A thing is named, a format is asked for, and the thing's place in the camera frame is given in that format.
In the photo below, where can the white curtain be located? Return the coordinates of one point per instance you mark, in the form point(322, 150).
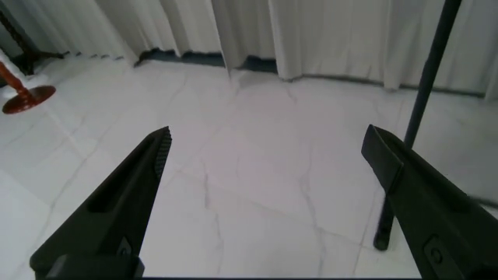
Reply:
point(311, 35)

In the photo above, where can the black stand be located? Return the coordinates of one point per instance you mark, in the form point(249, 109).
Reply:
point(23, 54)

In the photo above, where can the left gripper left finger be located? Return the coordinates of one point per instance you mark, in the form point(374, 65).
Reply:
point(105, 233)

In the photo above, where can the black clothes rack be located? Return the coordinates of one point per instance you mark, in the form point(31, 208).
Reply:
point(428, 78)

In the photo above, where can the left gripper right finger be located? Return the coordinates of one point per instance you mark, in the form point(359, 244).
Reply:
point(447, 233)

